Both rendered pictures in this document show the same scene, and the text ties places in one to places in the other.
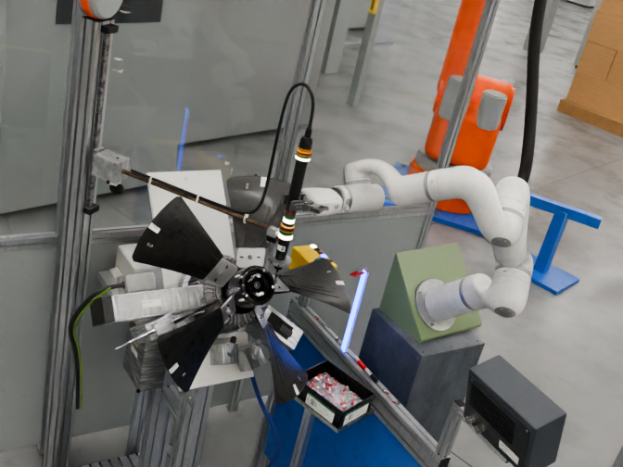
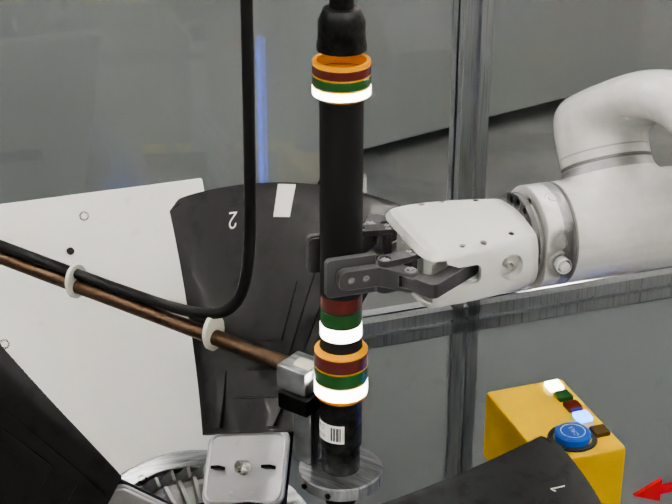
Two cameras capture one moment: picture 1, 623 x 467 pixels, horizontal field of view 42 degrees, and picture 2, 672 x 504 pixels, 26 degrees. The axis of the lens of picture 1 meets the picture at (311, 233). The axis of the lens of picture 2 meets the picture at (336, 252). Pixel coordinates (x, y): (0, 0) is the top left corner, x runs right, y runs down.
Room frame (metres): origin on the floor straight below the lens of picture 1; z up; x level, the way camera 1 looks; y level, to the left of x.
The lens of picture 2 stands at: (1.21, -0.25, 1.96)
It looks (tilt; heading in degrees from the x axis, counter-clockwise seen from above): 26 degrees down; 19
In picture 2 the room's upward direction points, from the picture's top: straight up
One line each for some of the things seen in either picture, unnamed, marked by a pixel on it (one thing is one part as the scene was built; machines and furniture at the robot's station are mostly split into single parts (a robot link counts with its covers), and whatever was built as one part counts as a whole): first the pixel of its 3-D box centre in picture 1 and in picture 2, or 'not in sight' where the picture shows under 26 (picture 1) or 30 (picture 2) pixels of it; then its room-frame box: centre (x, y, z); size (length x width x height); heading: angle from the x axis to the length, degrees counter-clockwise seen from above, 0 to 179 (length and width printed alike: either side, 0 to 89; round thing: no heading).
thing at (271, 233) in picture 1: (279, 246); (330, 424); (2.17, 0.08, 1.31); 0.09 x 0.07 x 0.10; 73
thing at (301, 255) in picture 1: (311, 268); (551, 455); (2.62, -0.03, 1.02); 0.16 x 0.10 x 0.11; 38
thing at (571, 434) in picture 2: not in sight; (572, 436); (2.59, -0.06, 1.08); 0.04 x 0.04 x 0.02
